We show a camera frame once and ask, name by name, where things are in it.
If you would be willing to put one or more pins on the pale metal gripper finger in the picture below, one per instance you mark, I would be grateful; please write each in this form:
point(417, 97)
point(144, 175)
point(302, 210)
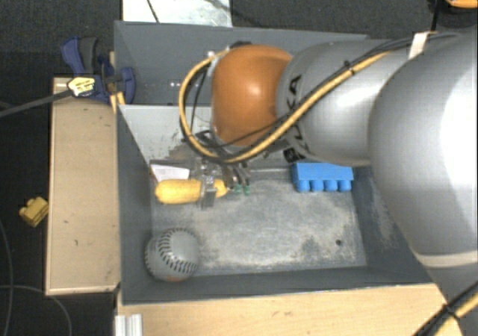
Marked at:
point(209, 196)
point(198, 172)

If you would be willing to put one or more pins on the yellow toy banana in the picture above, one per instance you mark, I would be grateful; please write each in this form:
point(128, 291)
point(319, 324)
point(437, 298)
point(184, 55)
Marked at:
point(177, 191)

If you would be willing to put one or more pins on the grey metal bin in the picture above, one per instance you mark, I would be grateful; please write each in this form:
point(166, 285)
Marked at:
point(269, 222)

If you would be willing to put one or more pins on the grey baseball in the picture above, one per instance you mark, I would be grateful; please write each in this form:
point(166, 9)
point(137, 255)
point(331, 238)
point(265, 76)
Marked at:
point(172, 254)

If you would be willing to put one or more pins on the blue toy block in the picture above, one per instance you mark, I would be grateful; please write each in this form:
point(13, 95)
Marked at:
point(321, 177)

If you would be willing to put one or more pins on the pale wood board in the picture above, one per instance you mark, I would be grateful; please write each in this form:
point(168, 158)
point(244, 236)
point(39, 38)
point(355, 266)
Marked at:
point(84, 196)

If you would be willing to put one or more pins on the black cylinder on white bracket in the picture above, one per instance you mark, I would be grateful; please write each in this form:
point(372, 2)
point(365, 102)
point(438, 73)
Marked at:
point(290, 155)

